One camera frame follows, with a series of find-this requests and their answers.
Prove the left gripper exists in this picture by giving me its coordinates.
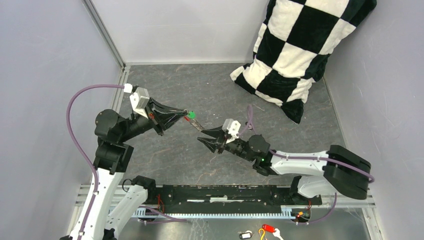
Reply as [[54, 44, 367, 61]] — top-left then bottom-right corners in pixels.
[[119, 95, 188, 141]]

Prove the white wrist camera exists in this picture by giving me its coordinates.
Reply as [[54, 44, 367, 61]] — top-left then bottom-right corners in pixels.
[[123, 83, 150, 119], [221, 118, 241, 142]]

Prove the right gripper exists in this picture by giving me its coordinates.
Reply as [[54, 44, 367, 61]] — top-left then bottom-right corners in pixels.
[[197, 124, 256, 163]]

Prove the red key tag bottom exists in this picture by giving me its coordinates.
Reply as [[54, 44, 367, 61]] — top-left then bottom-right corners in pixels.
[[261, 224, 276, 233]]

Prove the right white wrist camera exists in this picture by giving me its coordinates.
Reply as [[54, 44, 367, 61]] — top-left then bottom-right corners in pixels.
[[221, 118, 241, 142]]

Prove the green key tag with key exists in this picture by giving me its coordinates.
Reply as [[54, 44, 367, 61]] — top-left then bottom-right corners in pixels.
[[187, 111, 196, 119]]

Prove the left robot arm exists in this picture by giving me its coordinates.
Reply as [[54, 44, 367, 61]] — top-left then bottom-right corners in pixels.
[[64, 98, 188, 240]]

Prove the yellow carabiner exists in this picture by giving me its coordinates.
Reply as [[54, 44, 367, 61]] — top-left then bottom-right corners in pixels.
[[258, 228, 267, 240]]

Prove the red key tag with keyring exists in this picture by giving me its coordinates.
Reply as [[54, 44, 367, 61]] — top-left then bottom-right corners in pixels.
[[183, 116, 205, 132]]

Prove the black white checkered blanket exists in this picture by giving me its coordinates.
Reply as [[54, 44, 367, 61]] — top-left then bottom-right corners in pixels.
[[230, 0, 377, 124]]

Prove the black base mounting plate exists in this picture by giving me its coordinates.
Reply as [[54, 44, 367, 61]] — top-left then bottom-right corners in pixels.
[[144, 185, 323, 215]]

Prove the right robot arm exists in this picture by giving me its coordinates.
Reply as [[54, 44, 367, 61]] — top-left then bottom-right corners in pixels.
[[197, 127, 374, 204]]

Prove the white slotted cable duct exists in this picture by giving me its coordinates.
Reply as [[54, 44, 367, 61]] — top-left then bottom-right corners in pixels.
[[131, 207, 295, 220]]

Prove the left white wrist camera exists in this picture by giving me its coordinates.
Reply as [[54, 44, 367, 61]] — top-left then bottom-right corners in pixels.
[[123, 83, 150, 119]]

